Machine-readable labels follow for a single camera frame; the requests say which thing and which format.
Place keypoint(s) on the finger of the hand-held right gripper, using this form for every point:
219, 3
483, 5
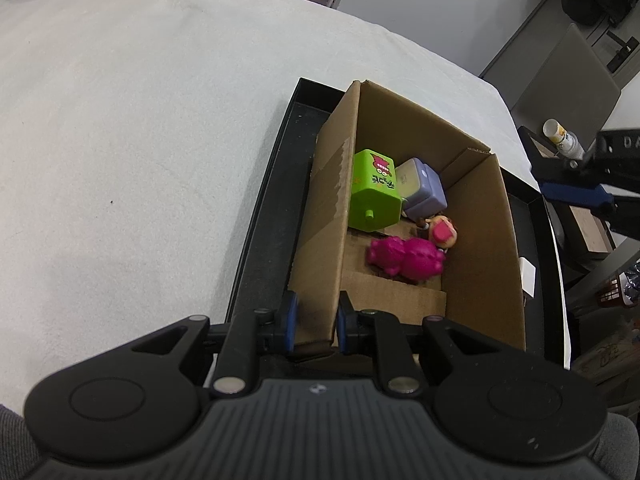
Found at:
575, 194
627, 220

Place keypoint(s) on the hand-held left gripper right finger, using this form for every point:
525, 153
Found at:
342, 325

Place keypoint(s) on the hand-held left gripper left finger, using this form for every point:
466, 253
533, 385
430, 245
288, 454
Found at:
290, 320

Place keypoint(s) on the pink pig toy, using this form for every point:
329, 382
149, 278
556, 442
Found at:
410, 257

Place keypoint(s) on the brown cardboard box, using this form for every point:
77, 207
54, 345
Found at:
480, 240

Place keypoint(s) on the green toy box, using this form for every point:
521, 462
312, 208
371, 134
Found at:
372, 200

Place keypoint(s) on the small doll figure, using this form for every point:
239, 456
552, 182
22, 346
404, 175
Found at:
442, 232

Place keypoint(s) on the purple toy box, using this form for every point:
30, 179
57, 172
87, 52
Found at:
425, 195

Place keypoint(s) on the black framed brown board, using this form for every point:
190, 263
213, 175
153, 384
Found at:
590, 230

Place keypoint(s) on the paper cup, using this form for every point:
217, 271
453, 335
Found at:
562, 137

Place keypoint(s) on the red basket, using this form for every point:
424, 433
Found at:
615, 295

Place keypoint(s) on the black tray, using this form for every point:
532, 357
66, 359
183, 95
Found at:
270, 240

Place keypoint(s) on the grey leaning board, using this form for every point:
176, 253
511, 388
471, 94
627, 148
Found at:
565, 85

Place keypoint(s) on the small white box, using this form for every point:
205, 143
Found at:
526, 275

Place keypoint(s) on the grey door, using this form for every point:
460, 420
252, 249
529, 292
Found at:
520, 40

